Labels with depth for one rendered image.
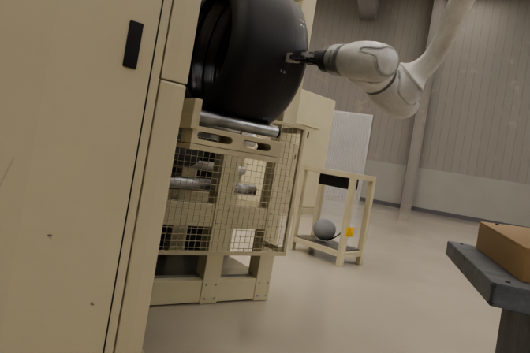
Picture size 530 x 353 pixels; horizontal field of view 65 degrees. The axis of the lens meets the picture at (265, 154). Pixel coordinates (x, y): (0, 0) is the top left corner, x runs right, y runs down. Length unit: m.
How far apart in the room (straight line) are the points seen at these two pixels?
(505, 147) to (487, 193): 1.41
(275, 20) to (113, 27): 0.80
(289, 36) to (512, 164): 12.59
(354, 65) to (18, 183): 0.79
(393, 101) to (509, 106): 12.78
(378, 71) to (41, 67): 0.74
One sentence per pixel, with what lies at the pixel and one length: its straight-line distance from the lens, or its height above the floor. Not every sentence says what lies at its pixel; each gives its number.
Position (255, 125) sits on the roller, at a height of 0.91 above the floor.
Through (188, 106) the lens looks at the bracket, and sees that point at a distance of 1.38.
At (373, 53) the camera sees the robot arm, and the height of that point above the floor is 1.09.
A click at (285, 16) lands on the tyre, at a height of 1.28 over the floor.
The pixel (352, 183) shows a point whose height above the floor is 0.71.
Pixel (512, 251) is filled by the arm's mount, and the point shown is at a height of 0.69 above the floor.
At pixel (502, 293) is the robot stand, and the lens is 0.84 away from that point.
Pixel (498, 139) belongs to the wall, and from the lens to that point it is 13.77.
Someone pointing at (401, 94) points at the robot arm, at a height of 1.02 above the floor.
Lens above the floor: 0.79
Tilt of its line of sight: 1 degrees up
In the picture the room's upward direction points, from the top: 9 degrees clockwise
